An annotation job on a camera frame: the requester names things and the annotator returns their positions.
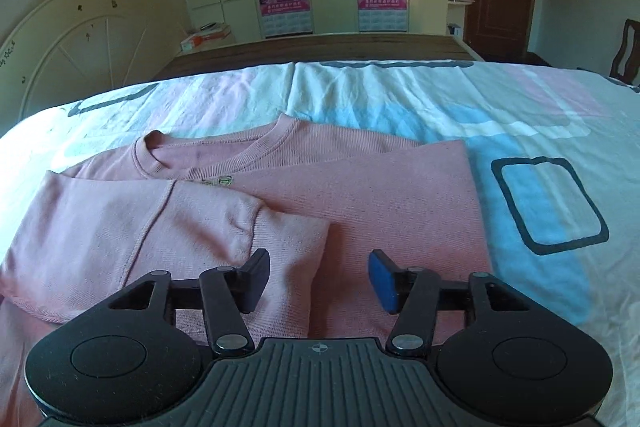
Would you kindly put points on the cream arched headboard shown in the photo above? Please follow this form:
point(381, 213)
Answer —
point(68, 50)

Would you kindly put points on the dark wooden chair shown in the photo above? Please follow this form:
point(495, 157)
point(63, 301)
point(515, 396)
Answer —
point(626, 62)

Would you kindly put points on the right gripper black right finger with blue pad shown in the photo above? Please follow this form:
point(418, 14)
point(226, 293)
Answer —
point(410, 294)

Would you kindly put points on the dark wooden bed footboard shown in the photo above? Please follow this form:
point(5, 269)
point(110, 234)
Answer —
point(383, 46)

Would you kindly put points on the patterned pastel bed sheet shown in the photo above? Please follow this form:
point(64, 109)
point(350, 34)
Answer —
point(554, 156)

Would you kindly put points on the pink sweatshirt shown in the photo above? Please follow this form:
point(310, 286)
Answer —
point(318, 198)

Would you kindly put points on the orange white box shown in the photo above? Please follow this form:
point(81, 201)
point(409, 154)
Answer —
point(212, 32)

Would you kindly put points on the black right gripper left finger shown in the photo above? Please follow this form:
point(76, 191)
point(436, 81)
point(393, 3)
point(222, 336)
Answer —
point(227, 294)

